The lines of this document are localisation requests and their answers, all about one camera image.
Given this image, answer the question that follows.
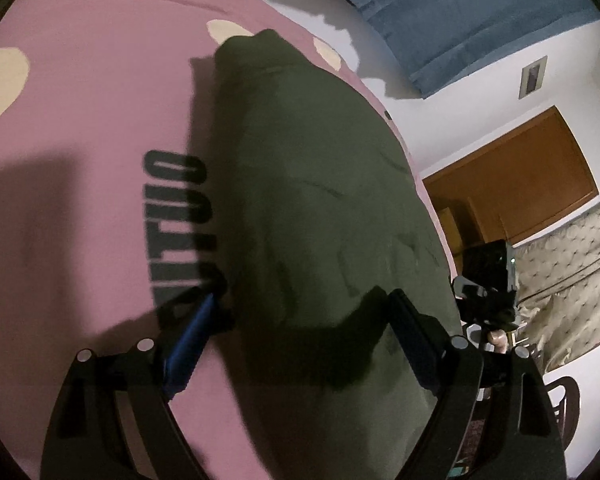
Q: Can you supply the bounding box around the pink dotted blanket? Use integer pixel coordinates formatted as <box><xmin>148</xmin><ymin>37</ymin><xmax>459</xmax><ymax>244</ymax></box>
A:
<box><xmin>0</xmin><ymin>0</ymin><xmax>461</xmax><ymax>480</ymax></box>

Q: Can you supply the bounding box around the wooden door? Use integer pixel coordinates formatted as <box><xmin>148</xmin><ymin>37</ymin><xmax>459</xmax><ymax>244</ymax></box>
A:
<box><xmin>422</xmin><ymin>106</ymin><xmax>598</xmax><ymax>261</ymax></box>

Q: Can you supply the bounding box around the dark wooden chair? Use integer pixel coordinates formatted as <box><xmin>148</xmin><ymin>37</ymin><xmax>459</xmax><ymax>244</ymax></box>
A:
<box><xmin>545</xmin><ymin>375</ymin><xmax>582</xmax><ymax>458</ymax></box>

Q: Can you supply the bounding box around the olive green shirt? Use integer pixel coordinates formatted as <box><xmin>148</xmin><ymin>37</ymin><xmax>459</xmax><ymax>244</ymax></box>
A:
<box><xmin>212</xmin><ymin>29</ymin><xmax>463</xmax><ymax>480</ymax></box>

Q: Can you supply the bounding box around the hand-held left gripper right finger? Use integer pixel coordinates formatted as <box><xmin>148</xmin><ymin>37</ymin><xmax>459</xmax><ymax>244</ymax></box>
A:
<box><xmin>386</xmin><ymin>287</ymin><xmax>568</xmax><ymax>480</ymax></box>

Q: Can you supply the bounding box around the person's right hand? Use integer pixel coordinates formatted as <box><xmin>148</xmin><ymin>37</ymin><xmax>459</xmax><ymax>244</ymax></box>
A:
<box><xmin>485</xmin><ymin>330</ymin><xmax>511</xmax><ymax>354</ymax></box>

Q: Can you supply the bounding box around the blue curtain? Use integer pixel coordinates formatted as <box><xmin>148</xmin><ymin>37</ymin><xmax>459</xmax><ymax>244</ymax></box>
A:
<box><xmin>305</xmin><ymin>0</ymin><xmax>600</xmax><ymax>101</ymax></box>

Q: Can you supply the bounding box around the grey wall plate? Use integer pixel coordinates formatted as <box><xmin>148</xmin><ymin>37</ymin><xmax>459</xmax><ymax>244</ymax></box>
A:
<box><xmin>519</xmin><ymin>55</ymin><xmax>548</xmax><ymax>100</ymax></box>

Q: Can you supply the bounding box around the beige quilted cloth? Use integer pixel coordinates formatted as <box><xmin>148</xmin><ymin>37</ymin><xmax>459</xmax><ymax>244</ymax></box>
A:
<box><xmin>516</xmin><ymin>195</ymin><xmax>600</xmax><ymax>372</ymax></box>

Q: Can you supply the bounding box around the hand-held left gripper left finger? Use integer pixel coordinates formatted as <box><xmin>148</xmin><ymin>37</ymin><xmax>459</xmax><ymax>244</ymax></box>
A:
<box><xmin>42</xmin><ymin>280</ymin><xmax>233</xmax><ymax>480</ymax></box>

